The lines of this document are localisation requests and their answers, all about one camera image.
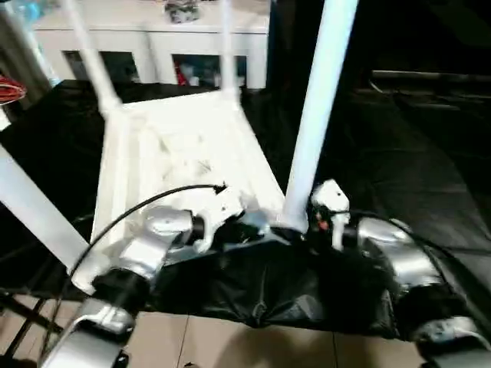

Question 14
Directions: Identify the white plastic table top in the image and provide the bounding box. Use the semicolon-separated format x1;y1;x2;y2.
73;90;309;296

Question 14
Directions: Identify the white plastic table leg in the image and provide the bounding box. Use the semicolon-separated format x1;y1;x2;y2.
278;0;360;232
220;0;241;97
60;0;124;116
0;146;89;269

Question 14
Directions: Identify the black plastic mat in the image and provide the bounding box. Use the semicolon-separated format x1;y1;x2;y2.
0;80;491;338

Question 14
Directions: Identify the white sideboard with glass doors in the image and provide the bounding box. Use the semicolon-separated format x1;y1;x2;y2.
35;0;271;89

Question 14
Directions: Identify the dark object on cabinet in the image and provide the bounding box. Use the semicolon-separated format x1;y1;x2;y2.
165;0;202;24

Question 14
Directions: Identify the grey curtain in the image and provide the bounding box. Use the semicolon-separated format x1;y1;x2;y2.
0;0;61;93

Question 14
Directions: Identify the blue lit device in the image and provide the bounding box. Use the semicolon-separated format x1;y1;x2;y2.
14;0;45;24

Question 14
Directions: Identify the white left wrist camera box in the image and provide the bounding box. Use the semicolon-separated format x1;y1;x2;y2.
196;188;245;254

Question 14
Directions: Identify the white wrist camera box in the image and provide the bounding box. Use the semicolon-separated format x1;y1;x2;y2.
196;188;245;254
311;180;351;251

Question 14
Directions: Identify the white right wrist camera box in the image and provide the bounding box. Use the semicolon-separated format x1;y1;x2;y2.
311;180;351;251

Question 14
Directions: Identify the black folding table frame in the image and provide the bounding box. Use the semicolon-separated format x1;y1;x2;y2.
0;287;56;363

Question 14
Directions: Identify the red wire basket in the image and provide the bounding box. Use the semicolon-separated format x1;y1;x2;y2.
0;75;28;107

